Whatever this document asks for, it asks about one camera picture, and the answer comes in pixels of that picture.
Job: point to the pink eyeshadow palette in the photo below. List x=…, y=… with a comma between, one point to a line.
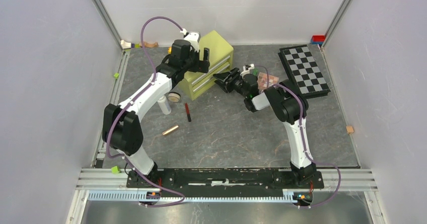
x=265, y=81

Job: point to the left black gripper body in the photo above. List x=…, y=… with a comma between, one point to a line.
x=193, y=64

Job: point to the green cube on rail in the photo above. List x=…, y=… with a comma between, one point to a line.
x=115, y=170

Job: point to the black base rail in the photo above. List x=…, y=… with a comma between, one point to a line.
x=232, y=182

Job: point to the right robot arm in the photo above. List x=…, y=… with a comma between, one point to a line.
x=289, y=107

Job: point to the red black lip pencil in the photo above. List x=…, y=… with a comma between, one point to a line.
x=187, y=112

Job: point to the round powder jar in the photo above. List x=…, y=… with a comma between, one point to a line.
x=174, y=97

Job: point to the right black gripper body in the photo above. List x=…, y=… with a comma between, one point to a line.
x=238, y=86

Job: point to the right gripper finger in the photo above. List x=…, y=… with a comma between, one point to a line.
x=224, y=84
x=231, y=75

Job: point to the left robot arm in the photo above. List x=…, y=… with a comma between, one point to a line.
x=121, y=123

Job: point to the white plastic bottle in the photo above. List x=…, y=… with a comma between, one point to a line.
x=164, y=105

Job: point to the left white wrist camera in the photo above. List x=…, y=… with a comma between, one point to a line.
x=193, y=37

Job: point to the rose gold lipstick tube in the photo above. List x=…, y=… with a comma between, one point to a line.
x=170, y=130

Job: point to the red blue blocks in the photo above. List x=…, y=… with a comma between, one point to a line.
x=317, y=39

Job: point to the wooden toy blocks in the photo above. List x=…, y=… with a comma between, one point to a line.
x=128, y=45

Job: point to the small wooden cube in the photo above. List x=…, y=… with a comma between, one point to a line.
x=349, y=129

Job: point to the black white checkerboard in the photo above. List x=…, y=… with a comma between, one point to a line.
x=303, y=71

